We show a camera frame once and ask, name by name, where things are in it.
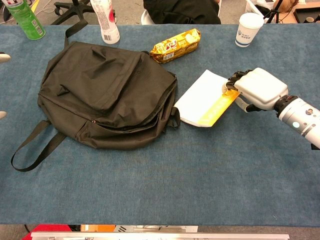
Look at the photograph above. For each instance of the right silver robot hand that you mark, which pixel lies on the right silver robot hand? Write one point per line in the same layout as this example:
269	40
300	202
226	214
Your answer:
262	87

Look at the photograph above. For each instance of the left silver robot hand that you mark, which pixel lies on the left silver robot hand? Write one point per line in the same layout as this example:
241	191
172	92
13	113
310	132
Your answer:
4	58

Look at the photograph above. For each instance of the white yellow booklet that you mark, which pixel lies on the white yellow booklet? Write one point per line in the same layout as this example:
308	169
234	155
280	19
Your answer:
200	100

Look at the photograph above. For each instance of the black fabric backpack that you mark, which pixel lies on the black fabric backpack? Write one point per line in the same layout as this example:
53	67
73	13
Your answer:
105	90

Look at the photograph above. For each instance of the green cylindrical can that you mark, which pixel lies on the green cylindrical can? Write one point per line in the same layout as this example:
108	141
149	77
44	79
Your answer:
26	20

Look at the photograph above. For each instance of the white paper cup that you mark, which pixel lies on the white paper cup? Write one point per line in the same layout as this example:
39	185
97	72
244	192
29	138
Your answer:
247	30

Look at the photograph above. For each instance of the black tripod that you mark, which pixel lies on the black tripod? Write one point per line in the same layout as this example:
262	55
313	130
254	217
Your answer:
273	11

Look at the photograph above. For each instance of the white plastic crate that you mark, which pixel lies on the white plastic crate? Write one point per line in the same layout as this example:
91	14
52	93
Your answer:
251	6

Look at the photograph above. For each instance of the black office chair base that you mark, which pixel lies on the black office chair base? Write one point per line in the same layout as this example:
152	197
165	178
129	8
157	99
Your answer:
75	11

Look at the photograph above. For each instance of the gold biscuit packet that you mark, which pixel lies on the gold biscuit packet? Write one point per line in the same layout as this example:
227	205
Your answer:
175	46

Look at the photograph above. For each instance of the blue felt table cover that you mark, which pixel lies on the blue felt table cover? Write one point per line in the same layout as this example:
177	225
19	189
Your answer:
225	187

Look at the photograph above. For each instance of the white plastic bottle with barcode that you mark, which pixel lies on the white plastic bottle with barcode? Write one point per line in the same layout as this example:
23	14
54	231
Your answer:
106	20

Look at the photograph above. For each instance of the black garment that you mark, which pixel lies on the black garment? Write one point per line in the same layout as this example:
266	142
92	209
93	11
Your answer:
180	11

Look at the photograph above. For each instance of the white chair seat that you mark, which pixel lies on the white chair seat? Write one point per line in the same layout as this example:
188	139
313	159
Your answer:
145	18

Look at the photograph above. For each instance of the red panel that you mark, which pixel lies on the red panel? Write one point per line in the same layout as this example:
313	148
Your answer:
50	228

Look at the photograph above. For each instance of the orange panel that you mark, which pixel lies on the orange panel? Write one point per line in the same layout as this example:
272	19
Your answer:
97	228

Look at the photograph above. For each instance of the aluminium profile rail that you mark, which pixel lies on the aluminium profile rail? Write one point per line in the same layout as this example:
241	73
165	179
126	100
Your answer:
160	236

